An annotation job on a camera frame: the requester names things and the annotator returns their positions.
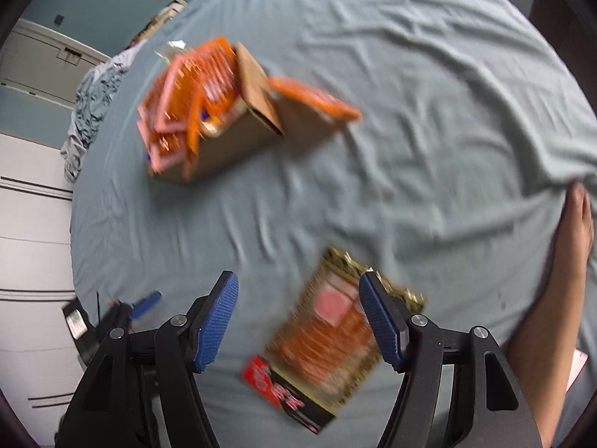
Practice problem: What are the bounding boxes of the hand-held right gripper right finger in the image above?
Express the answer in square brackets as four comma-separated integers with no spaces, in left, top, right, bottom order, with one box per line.
[358,271,544,448]

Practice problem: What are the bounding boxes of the light blue bed sheet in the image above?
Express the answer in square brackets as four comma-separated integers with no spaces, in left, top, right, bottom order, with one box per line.
[70,0,597,448]

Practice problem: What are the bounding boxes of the brown cardboard box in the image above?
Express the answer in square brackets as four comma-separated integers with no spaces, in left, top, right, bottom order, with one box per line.
[149,42,285,183]

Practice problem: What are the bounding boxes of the white wardrobe black stripe handles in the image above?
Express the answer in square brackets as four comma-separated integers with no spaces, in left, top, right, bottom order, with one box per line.
[0,131,101,448]

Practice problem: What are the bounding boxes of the orange snack packet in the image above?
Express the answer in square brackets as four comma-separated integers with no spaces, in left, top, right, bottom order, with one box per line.
[187,36,246,127]
[268,76,362,124]

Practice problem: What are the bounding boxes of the clear crumpled plastic bag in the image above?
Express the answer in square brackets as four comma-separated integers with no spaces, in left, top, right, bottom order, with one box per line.
[156,40,192,61]

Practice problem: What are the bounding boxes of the white panelled door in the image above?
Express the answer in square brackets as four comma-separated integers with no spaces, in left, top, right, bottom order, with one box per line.
[0,18,115,109]

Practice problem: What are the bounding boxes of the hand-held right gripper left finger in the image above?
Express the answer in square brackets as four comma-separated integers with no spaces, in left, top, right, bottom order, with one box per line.
[55,271,240,448]

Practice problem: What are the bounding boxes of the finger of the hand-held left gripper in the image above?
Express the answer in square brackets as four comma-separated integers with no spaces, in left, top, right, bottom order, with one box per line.
[132,290,163,321]

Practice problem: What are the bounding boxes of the large pink snack packet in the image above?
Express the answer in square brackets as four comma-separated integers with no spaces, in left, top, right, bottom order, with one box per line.
[137,53,197,173]

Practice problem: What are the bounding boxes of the person's right bare leg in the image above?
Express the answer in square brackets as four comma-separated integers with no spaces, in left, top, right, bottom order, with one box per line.
[506,182,597,448]

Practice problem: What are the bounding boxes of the patterned flat board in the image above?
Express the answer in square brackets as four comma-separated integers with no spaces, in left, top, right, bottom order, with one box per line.
[133,0,187,43]

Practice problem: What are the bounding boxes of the pink sheet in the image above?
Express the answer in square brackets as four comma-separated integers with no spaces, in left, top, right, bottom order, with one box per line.
[564,348,589,395]

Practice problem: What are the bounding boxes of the crumpled grey-blue clothes pile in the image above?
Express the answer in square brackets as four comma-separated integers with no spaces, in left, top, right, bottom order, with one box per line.
[60,40,150,183]

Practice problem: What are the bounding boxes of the gold-bordered clear snack packet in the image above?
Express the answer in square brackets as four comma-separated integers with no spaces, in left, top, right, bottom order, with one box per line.
[240,245,427,436]

